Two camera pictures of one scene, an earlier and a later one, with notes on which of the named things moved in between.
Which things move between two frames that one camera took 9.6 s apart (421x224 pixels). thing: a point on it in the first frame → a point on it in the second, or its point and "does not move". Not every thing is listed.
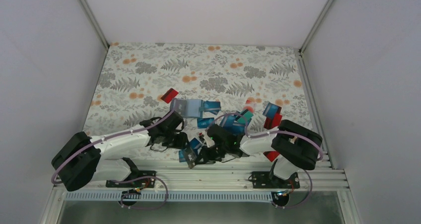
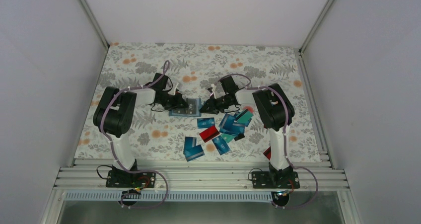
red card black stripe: (271, 155) does not move
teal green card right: (244, 116) does not move
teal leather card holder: (191, 108) does not move
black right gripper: (207, 158) → (213, 109)
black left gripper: (180, 143) → (176, 105)
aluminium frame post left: (101, 36) does not move
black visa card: (191, 157) → (190, 110)
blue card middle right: (230, 122) does not move
